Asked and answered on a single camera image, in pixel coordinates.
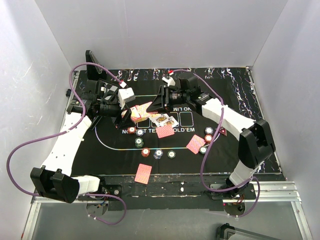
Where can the black poker felt mat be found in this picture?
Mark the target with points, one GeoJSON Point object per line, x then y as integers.
{"type": "Point", "coordinates": [106, 150]}

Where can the black case bottom right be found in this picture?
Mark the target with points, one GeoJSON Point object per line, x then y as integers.
{"type": "Point", "coordinates": [229, 232]}

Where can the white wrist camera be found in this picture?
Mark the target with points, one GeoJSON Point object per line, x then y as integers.
{"type": "Point", "coordinates": [125, 95]}
{"type": "Point", "coordinates": [170, 82]}

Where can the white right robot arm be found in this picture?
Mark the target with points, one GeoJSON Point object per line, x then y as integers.
{"type": "Point", "coordinates": [255, 139]}

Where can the red burn card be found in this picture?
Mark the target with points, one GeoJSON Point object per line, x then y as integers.
{"type": "Point", "coordinates": [164, 131]}

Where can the face-up six card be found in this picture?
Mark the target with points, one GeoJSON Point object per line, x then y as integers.
{"type": "Point", "coordinates": [154, 118]}

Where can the red playing card box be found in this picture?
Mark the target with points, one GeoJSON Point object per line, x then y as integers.
{"type": "Point", "coordinates": [139, 114]}

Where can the black white chess board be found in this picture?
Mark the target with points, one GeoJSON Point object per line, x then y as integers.
{"type": "Point", "coordinates": [100, 110]}

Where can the black red all-in triangle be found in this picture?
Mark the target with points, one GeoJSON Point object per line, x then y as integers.
{"type": "Point", "coordinates": [223, 131]}

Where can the red cards bottom edge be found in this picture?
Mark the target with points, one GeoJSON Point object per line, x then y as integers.
{"type": "Point", "coordinates": [143, 174]}

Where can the red chips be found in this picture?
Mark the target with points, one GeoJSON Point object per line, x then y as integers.
{"type": "Point", "coordinates": [131, 130]}
{"type": "Point", "coordinates": [208, 138]}

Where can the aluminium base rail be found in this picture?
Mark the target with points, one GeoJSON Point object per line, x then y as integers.
{"type": "Point", "coordinates": [171, 210]}

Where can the blue poker chip stack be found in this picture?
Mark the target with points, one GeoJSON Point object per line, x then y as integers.
{"type": "Point", "coordinates": [158, 154]}

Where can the red poker chip stack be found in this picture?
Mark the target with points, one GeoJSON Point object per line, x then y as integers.
{"type": "Point", "coordinates": [145, 152]}

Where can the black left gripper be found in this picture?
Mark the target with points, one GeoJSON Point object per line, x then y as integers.
{"type": "Point", "coordinates": [125, 121]}

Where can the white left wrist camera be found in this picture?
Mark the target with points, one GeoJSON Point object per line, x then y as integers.
{"type": "Point", "coordinates": [125, 95]}

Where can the blue chips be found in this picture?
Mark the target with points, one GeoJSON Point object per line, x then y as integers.
{"type": "Point", "coordinates": [140, 132]}
{"type": "Point", "coordinates": [209, 130]}

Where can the green chips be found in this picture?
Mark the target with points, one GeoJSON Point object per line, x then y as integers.
{"type": "Point", "coordinates": [203, 150]}
{"type": "Point", "coordinates": [139, 142]}

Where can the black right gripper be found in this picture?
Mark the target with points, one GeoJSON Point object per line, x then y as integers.
{"type": "Point", "coordinates": [159, 103]}

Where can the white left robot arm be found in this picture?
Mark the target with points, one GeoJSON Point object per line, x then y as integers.
{"type": "Point", "coordinates": [53, 179]}

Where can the face-up jack card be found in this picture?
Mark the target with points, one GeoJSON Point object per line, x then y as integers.
{"type": "Point", "coordinates": [171, 121]}

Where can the green poker chip stack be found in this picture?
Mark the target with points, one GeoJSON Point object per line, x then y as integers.
{"type": "Point", "coordinates": [171, 154]}

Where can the face-up queen card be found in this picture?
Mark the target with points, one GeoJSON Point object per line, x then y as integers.
{"type": "Point", "coordinates": [161, 120]}

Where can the black chess board lid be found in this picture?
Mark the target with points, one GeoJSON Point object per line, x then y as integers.
{"type": "Point", "coordinates": [94, 72]}

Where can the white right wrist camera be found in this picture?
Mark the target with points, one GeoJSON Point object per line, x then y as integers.
{"type": "Point", "coordinates": [170, 82]}

